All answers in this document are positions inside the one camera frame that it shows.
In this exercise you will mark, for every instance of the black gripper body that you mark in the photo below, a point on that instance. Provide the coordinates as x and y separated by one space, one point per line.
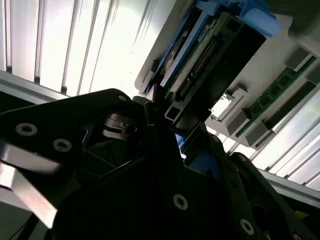
125 212

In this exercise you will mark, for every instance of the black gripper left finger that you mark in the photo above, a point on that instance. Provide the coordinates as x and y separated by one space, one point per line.
45 120

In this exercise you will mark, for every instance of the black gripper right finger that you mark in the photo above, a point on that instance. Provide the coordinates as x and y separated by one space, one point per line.
235 180

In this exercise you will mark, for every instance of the hard disk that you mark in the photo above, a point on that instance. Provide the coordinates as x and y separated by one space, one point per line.
225 75

